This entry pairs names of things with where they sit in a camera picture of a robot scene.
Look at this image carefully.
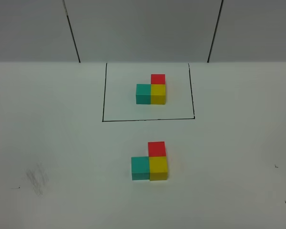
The template green block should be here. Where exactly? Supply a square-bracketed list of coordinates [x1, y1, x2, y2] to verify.
[136, 84, 151, 104]

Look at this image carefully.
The template yellow block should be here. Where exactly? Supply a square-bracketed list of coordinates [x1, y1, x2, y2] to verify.
[151, 84, 166, 105]

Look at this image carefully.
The template red block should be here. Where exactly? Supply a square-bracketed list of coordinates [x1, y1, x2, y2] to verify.
[151, 74, 166, 84]

